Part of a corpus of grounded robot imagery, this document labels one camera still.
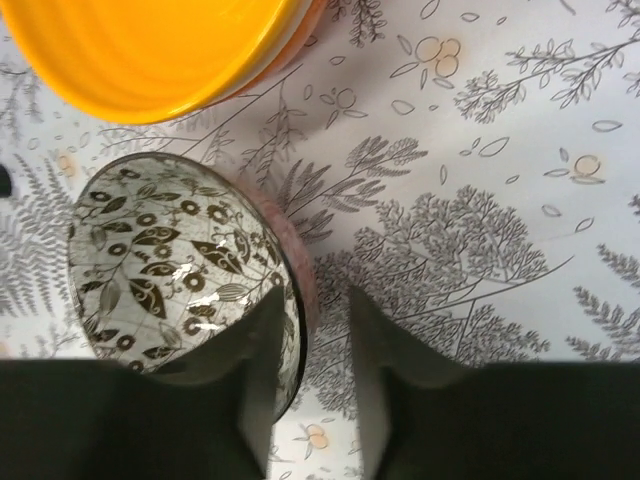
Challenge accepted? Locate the red pattern bowl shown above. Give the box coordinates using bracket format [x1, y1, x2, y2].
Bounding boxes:
[68, 152, 319, 416]

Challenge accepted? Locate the floral table mat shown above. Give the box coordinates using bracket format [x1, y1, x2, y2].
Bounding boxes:
[1, 1, 639, 479]

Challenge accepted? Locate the yellow ribbed bowl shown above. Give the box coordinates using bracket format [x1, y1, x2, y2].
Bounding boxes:
[1, 1, 312, 125]

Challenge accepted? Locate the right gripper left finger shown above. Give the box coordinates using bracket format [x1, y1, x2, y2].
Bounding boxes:
[1, 287, 286, 479]

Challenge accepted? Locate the orange ribbed bowl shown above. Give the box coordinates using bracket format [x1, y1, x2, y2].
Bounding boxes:
[264, 0, 327, 76]

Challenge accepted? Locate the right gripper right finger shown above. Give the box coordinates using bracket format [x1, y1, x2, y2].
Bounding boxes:
[349, 287, 639, 479]

